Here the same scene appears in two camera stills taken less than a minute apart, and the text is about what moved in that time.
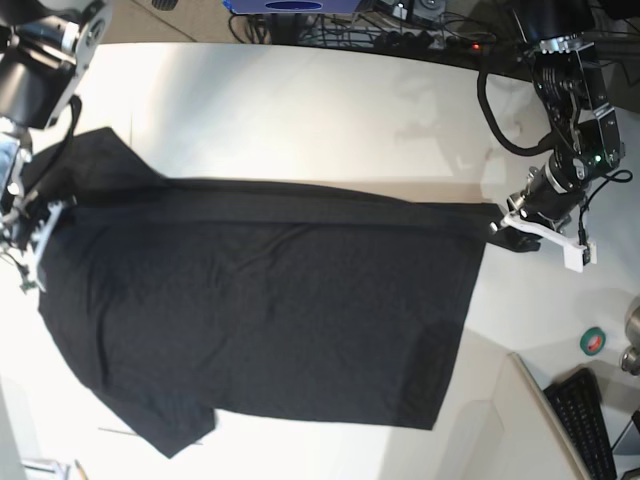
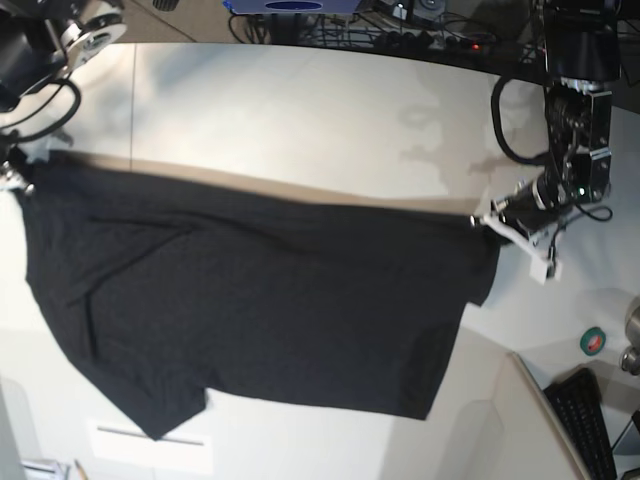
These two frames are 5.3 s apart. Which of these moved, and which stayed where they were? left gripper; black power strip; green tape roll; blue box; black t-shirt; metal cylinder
Moved: black t-shirt; left gripper
Stayed: black power strip; blue box; metal cylinder; green tape roll
